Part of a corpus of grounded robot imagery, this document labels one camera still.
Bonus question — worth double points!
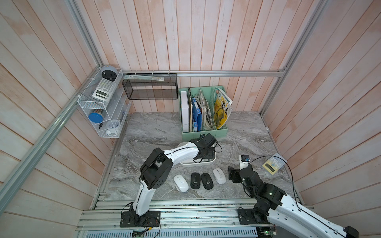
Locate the white plastic storage box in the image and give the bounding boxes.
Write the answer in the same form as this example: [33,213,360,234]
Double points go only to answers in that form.
[173,142,216,167]

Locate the white computer mouse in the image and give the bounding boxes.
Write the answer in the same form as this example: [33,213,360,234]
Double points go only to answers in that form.
[173,175,189,192]
[213,168,226,184]

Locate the small black Lecoo mouse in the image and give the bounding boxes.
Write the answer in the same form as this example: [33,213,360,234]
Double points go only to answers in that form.
[190,173,201,189]

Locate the large black Lecoo mouse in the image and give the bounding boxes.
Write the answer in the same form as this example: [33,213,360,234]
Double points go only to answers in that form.
[200,173,214,190]

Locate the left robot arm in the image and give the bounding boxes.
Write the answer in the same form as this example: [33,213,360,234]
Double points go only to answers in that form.
[130,133,217,217]

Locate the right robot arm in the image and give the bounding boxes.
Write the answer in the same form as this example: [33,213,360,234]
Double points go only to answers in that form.
[228,165,359,238]

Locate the grey papers bundle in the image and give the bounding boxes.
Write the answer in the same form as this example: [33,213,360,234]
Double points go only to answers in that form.
[195,89,215,131]

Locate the small yellow calculator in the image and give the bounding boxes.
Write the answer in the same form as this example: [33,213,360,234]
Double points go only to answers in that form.
[262,153,287,175]

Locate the blue folder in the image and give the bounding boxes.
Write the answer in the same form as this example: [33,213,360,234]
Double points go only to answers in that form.
[191,98,202,131]

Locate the green plastic file organizer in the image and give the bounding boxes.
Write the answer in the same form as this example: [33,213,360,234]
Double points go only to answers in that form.
[178,86,228,141]

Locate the yellow comic magazine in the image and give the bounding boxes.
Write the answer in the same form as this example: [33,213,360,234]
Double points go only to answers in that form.
[213,87,233,130]

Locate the white binder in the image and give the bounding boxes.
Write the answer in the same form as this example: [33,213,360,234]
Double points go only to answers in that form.
[180,91,190,133]

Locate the white ceramic cup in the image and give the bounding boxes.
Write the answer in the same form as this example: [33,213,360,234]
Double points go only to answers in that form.
[106,119,121,136]

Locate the blue round lid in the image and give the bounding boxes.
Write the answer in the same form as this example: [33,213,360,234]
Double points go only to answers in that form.
[88,112,104,124]

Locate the white desk calculator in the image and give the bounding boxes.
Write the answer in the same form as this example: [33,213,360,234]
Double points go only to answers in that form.
[92,78,117,102]

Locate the round black white speaker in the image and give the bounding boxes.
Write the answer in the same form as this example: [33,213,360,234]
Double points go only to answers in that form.
[100,65,118,82]

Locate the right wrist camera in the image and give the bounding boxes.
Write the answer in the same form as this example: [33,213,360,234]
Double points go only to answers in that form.
[239,155,250,170]

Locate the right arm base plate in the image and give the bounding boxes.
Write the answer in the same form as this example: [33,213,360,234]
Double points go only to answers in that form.
[237,207,279,225]

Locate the black wire mesh basket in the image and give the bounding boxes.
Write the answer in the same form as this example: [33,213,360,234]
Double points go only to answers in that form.
[122,73,178,100]

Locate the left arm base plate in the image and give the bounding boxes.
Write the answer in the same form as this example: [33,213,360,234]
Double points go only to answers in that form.
[120,210,161,228]

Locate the white wire wall shelf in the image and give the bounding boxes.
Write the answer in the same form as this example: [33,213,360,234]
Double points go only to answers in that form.
[77,67,131,138]

